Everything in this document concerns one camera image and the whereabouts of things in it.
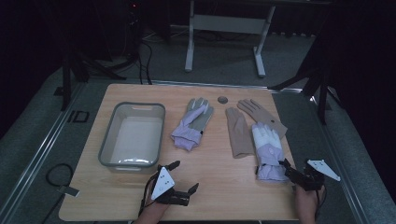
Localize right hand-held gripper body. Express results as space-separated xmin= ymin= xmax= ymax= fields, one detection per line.
xmin=290 ymin=159 xmax=341 ymax=192

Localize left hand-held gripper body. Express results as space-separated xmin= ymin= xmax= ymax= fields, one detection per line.
xmin=150 ymin=166 xmax=191 ymax=207

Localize purple and white glove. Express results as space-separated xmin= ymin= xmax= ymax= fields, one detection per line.
xmin=251 ymin=121 xmax=290 ymax=183

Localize purple glove with grey palm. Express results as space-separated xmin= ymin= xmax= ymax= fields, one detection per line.
xmin=170 ymin=97 xmax=215 ymax=152

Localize grey plastic basin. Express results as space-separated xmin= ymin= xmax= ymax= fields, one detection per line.
xmin=98 ymin=101 xmax=166 ymax=175

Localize beige glove with button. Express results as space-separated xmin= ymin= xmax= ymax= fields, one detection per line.
xmin=236 ymin=98 xmax=289 ymax=139

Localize plain beige glove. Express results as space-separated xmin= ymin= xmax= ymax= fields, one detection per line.
xmin=224 ymin=106 xmax=256 ymax=160

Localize person's right hand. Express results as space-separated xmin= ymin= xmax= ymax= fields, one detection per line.
xmin=293 ymin=183 xmax=326 ymax=217

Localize person's left hand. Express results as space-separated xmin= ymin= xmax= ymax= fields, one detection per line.
xmin=143 ymin=179 xmax=171 ymax=218

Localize black tripod stand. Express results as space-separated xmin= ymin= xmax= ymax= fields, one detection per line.
xmin=54 ymin=52 xmax=127 ymax=111
xmin=269 ymin=46 xmax=344 ymax=125

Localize grey floor tag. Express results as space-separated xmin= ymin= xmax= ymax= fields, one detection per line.
xmin=57 ymin=185 xmax=80 ymax=198

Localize dark curtain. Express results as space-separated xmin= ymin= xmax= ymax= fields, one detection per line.
xmin=326 ymin=0 xmax=396 ymax=194
xmin=0 ymin=0 xmax=64 ymax=139

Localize dark computer tower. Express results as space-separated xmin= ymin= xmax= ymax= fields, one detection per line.
xmin=124 ymin=0 xmax=146 ymax=60

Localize metal floor rail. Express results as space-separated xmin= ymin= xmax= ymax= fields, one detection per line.
xmin=0 ymin=82 xmax=87 ymax=218
xmin=309 ymin=94 xmax=373 ymax=224
xmin=148 ymin=79 xmax=303 ymax=93

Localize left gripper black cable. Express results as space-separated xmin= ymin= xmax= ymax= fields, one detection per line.
xmin=137 ymin=172 xmax=161 ymax=218

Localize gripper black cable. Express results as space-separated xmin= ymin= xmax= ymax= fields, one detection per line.
xmin=315 ymin=185 xmax=328 ymax=219
xmin=137 ymin=172 xmax=161 ymax=218

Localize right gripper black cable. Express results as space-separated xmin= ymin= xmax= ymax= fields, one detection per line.
xmin=315 ymin=185 xmax=328 ymax=219

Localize black background cables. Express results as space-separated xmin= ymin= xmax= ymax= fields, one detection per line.
xmin=136 ymin=40 xmax=153 ymax=86

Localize black floor cable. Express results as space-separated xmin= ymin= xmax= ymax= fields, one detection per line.
xmin=40 ymin=162 xmax=75 ymax=224

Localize white desk frame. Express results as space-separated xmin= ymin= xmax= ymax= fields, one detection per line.
xmin=184 ymin=0 xmax=277 ymax=78

